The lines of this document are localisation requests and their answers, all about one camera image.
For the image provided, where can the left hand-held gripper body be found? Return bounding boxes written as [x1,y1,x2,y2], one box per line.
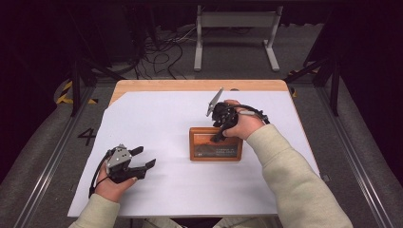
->
[104,143,148,184]

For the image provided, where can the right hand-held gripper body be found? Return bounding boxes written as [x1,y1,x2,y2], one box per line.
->
[205,87,240,136]

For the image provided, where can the brown wooden box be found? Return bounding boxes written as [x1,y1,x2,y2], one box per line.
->
[188,126,244,162]

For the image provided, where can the person's right hand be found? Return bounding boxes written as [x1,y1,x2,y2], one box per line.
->
[222,99,266,141]

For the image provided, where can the person's left hand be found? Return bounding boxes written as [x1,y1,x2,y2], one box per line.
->
[94,164,139,203]

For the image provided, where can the white paper sheet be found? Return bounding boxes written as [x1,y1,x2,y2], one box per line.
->
[67,90,321,219]

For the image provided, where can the yellow black hazard tape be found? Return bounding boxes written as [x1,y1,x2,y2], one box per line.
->
[56,80,99,105]

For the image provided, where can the black tripod stand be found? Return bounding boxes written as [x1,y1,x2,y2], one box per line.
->
[283,6,343,118]
[66,9,127,118]

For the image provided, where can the white metal stand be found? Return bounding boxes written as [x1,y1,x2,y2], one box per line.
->
[193,4,284,72]

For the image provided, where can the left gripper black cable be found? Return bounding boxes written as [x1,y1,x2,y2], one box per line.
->
[88,148,113,199]

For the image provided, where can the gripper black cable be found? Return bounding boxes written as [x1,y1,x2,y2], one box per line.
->
[234,104,271,125]
[88,148,113,199]

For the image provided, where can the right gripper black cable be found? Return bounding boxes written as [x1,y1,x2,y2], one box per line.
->
[234,104,271,125]

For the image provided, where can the aluminium floor rail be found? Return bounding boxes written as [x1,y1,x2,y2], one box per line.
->
[12,85,96,228]
[317,85,398,228]

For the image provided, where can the tangle of black floor cables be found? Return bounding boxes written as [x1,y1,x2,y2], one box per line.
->
[132,27,198,80]

